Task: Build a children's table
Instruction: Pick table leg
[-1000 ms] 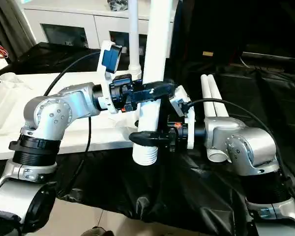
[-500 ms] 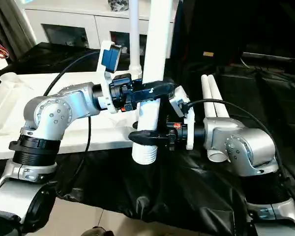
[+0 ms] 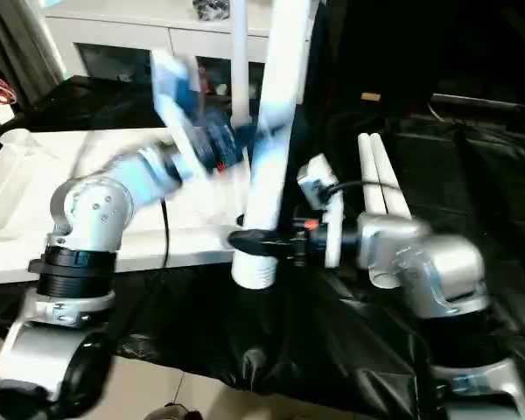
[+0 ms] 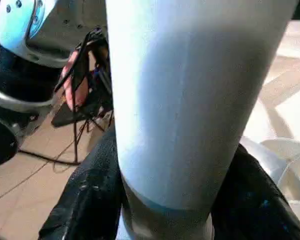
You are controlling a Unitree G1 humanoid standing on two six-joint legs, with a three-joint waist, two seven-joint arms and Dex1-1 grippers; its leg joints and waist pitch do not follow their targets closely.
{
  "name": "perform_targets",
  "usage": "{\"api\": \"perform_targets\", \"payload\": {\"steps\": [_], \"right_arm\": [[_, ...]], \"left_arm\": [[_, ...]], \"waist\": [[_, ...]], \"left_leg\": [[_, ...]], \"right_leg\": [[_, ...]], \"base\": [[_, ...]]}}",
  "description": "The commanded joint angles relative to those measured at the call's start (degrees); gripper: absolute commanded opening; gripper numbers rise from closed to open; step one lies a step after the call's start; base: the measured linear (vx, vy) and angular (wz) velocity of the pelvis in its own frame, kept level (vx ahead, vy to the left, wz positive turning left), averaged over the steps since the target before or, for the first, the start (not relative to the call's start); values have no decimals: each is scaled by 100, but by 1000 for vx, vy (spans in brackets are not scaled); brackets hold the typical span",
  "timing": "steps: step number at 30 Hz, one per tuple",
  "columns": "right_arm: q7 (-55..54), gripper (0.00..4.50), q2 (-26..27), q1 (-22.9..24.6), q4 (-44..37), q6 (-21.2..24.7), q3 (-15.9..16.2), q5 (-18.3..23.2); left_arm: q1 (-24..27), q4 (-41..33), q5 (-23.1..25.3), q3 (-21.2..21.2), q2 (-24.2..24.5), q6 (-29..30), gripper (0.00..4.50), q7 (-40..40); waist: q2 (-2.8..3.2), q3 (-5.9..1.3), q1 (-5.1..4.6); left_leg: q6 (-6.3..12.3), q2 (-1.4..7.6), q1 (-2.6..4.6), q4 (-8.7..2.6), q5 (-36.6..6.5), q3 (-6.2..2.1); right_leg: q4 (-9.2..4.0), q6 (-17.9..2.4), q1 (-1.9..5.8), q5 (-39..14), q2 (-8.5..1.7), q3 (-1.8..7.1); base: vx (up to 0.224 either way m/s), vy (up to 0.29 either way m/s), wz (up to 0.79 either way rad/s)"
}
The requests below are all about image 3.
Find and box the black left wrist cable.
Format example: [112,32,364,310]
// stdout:
[160,196,173,269]

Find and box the grey crumpled object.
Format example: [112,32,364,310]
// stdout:
[192,0,234,22]

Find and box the black low shelf board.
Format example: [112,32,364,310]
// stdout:
[429,93,525,120]

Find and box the white plastic table leg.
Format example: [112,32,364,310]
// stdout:
[229,0,253,130]
[369,140,415,221]
[358,133,405,291]
[231,0,312,291]

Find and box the grey curtain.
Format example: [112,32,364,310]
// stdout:
[0,0,64,99]

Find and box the white plastic table top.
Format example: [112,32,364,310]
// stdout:
[0,127,274,286]

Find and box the black plastic mat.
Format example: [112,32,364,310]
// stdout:
[0,74,525,417]

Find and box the white sideboard cabinet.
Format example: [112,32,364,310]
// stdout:
[42,0,321,90]

